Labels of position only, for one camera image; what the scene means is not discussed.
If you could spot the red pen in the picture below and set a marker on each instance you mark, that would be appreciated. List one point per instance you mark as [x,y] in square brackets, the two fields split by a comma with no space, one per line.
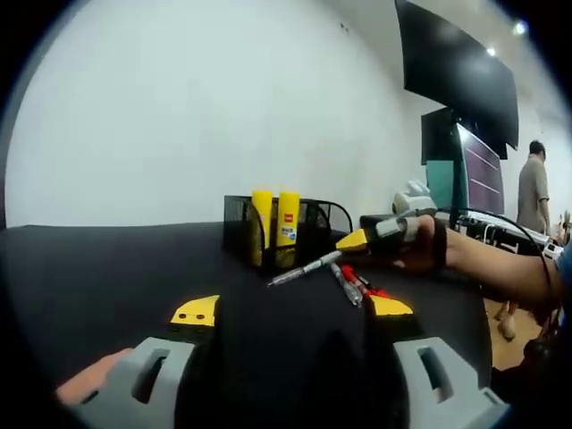
[349,272]
[377,294]

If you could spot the black mesh holder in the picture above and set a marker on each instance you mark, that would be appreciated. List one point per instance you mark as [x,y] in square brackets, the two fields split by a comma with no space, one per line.
[322,219]

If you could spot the black tablecloth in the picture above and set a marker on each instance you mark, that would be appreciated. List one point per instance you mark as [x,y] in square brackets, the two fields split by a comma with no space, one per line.
[111,268]

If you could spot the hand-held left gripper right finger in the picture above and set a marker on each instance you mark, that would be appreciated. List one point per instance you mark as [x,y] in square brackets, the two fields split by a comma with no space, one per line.
[456,393]

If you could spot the person's blue sleeve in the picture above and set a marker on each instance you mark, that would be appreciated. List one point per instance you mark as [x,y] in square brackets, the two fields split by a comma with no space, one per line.
[564,263]

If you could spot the white power strip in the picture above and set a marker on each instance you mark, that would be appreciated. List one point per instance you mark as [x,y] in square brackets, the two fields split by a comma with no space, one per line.
[509,234]

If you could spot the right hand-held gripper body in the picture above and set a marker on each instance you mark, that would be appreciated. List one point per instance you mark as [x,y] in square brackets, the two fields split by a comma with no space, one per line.
[413,201]

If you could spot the teal panel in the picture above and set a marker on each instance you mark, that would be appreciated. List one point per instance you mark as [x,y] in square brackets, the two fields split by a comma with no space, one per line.
[440,187]

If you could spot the person's right hand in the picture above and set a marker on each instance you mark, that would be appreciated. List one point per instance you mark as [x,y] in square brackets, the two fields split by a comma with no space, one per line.
[422,257]

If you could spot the large black wall screen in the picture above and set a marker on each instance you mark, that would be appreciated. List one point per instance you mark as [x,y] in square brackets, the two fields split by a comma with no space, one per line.
[456,67]

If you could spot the person's left hand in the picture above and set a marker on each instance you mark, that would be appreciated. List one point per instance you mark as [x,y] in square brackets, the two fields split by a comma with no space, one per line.
[94,375]

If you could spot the silver pen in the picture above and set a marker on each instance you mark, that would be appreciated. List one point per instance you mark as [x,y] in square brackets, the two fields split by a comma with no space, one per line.
[346,286]
[304,269]

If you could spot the black monitor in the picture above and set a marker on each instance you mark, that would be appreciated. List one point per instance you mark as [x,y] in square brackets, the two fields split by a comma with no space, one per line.
[435,134]

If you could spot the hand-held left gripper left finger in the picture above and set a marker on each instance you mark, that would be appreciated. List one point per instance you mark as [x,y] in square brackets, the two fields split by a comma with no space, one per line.
[134,375]

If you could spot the yellow glue stick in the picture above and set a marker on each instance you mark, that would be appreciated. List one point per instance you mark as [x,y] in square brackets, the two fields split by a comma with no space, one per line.
[261,214]
[288,214]

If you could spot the monitor with purple screen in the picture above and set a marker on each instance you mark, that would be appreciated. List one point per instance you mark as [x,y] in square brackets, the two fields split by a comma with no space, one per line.
[485,174]

